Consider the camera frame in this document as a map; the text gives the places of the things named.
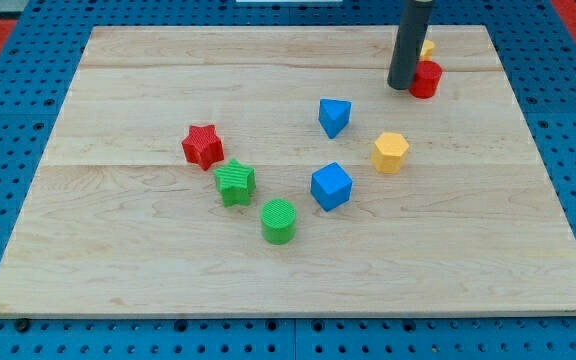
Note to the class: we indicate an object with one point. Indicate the yellow hexagon block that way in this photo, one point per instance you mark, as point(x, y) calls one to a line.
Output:
point(389, 152)

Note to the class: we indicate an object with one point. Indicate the green cylinder block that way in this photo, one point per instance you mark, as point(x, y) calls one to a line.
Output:
point(278, 221)

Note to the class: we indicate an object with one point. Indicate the green star block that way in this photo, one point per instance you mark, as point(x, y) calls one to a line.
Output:
point(235, 182)

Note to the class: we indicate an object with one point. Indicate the blue cube block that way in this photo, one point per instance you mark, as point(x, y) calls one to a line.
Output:
point(331, 186)

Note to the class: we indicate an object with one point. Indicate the red star block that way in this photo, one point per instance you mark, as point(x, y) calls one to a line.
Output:
point(202, 146)

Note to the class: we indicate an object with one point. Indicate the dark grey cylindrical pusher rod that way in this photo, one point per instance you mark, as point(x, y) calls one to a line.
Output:
point(409, 42)

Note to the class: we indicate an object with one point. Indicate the blue triangle block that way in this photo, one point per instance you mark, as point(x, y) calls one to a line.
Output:
point(334, 115)

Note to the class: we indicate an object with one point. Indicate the small yellow block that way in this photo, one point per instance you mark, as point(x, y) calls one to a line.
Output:
point(427, 50)

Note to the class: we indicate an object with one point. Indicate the red cylinder block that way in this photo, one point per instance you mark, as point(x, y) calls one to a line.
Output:
point(426, 79)

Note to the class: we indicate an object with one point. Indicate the light wooden board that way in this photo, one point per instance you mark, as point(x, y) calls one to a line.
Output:
point(117, 224)

